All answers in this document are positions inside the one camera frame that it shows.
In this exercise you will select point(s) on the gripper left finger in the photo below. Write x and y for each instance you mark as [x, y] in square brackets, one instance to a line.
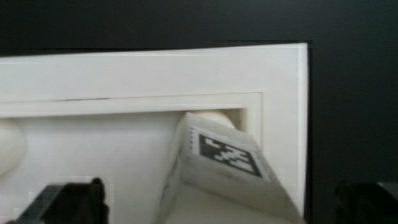
[67, 204]

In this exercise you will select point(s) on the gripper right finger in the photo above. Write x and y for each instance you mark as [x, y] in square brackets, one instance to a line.
[366, 205]

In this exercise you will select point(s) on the white leg with tag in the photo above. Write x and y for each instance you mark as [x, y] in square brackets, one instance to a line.
[220, 188]

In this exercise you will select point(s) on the white square tabletop part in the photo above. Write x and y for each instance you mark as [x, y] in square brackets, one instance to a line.
[90, 107]

